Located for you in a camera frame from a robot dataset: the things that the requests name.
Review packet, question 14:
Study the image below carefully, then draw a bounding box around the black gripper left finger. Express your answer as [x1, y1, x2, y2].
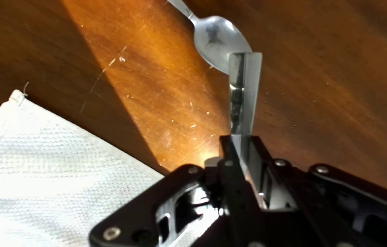
[228, 52, 247, 176]

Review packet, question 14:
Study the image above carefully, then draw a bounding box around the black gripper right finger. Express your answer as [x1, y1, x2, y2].
[244, 52, 267, 206]

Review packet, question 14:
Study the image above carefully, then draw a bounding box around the silver metal spoon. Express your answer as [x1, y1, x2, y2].
[167, 0, 251, 74]

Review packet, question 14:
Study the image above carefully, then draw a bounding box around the white paper napkin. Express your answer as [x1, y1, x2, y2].
[0, 91, 162, 247]

